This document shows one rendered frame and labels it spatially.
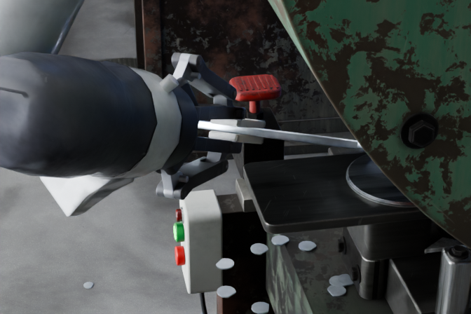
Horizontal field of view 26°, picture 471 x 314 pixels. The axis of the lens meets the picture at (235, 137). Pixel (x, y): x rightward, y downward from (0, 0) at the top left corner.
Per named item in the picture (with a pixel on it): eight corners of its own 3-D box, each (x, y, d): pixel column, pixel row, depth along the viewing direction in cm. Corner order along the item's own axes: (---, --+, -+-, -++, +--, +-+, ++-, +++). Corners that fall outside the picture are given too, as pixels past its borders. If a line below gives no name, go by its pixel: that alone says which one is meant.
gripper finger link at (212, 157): (221, 140, 96) (218, 171, 96) (242, 141, 101) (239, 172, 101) (207, 138, 97) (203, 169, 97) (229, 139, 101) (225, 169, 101)
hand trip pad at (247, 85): (235, 141, 146) (235, 92, 142) (227, 122, 151) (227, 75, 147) (282, 137, 147) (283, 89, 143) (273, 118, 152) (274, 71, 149)
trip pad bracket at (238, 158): (242, 251, 150) (243, 133, 141) (230, 216, 159) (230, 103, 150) (282, 247, 151) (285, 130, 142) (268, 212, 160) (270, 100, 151)
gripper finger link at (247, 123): (209, 123, 98) (210, 115, 98) (238, 124, 105) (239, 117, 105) (237, 127, 97) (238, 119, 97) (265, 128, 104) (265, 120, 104)
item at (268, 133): (476, 164, 109) (476, 156, 109) (242, 135, 94) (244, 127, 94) (322, 141, 134) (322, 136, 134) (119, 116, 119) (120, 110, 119)
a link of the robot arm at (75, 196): (162, 69, 76) (193, 75, 81) (22, 53, 81) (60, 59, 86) (141, 235, 76) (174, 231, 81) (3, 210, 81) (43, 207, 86)
